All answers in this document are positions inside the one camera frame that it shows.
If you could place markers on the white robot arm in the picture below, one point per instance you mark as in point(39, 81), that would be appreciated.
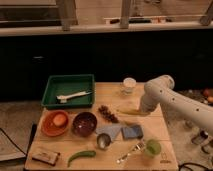
point(160, 91)

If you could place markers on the purple bowl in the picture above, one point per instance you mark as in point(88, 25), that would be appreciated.
point(84, 124)

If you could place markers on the orange bowl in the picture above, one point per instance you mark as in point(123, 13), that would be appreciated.
point(49, 129)

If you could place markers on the white lidded jar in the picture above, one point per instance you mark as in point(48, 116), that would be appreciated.
point(128, 85)

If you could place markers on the dark grape bunch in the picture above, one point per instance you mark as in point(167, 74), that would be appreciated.
point(107, 114)

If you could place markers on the grey cloth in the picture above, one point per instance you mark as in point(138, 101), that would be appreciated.
point(112, 130)

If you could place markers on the white brush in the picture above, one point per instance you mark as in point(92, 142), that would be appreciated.
point(65, 98)

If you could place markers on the green plastic tray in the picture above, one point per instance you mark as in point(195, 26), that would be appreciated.
point(67, 85)

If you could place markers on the blue sponge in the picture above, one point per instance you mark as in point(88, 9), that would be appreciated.
point(132, 132)

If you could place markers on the metal cup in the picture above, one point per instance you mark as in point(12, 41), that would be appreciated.
point(103, 141)

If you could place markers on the orange fruit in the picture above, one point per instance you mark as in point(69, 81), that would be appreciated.
point(59, 120)

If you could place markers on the metal fork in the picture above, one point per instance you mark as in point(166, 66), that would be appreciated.
point(138, 147)

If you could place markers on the green chili pepper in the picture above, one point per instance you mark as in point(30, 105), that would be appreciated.
point(87, 153)

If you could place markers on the green cup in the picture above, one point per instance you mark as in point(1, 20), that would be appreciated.
point(153, 148)

